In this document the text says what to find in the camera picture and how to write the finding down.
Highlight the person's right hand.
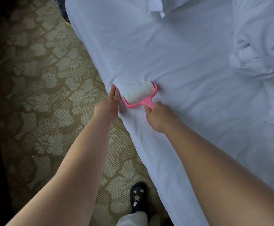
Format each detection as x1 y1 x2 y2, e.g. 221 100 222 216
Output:
144 101 180 135

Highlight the person's left hand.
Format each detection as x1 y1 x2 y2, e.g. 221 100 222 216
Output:
93 84 121 123

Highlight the pink lint roller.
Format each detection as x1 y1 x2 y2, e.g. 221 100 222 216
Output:
123 81 159 111

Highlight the white bed sheet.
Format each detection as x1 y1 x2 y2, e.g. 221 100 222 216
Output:
65 0 274 226

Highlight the white pillow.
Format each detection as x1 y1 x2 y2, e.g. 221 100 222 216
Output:
130 0 194 19

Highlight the person's left forearm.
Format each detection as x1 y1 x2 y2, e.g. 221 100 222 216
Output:
7 115 114 226

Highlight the person's right forearm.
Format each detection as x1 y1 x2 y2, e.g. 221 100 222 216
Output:
163 120 274 226

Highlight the person's black left shoe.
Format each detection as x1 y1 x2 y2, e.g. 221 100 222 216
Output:
129 181 149 215

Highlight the white duvet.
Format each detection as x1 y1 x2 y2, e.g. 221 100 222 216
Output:
229 0 274 196

